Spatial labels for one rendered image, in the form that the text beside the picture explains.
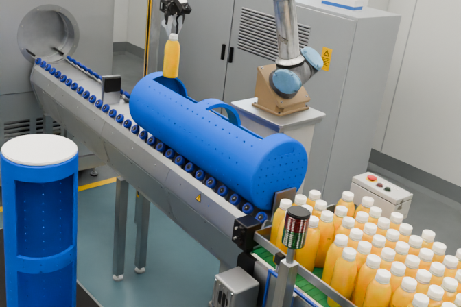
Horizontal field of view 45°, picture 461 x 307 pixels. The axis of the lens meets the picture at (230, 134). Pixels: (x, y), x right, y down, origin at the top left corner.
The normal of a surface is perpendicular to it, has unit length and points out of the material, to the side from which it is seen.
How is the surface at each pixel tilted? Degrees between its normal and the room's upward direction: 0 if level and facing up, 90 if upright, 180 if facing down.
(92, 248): 0
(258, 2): 90
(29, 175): 90
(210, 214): 70
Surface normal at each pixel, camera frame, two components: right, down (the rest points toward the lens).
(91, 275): 0.11, -0.92
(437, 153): -0.73, 0.18
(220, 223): -0.69, -0.17
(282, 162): 0.62, 0.36
